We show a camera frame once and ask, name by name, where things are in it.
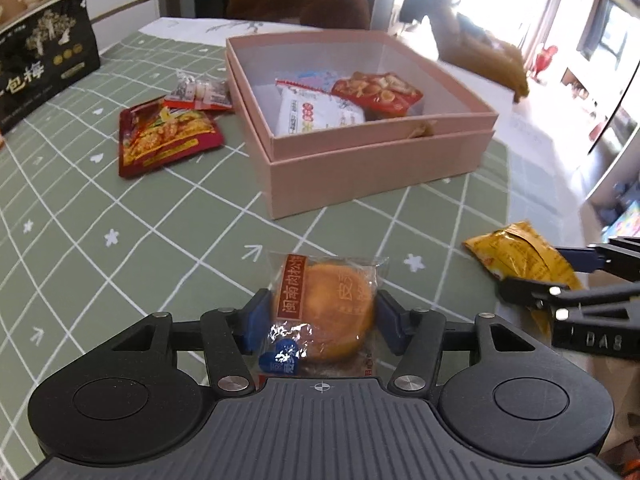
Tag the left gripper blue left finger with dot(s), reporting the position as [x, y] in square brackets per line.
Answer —
[228, 336]

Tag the peppa pig candy packet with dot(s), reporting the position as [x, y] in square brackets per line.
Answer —
[320, 80]

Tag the pink cardboard box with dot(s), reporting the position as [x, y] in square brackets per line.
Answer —
[444, 135]

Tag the brown massage chair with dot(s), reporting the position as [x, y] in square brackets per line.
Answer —
[463, 44]

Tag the white cabinet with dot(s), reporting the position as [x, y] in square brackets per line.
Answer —
[115, 20]

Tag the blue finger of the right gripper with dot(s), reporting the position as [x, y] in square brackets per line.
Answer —
[609, 257]
[543, 295]

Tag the green grid tablecloth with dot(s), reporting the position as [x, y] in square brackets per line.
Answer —
[85, 253]

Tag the round bun packet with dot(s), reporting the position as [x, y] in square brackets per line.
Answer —
[321, 321]

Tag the red cracker packet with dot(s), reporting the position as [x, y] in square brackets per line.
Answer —
[379, 95]

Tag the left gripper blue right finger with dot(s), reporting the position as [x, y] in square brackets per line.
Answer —
[414, 335]

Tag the red toy on floor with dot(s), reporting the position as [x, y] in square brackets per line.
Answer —
[542, 61]

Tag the white red snack packet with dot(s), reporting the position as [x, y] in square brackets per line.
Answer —
[305, 110]

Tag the yellow snack packet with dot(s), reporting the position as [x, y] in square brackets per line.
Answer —
[518, 251]

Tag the small clear red packet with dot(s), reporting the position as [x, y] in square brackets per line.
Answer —
[199, 93]

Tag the red spicy snack packet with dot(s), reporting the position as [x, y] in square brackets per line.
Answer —
[152, 135]

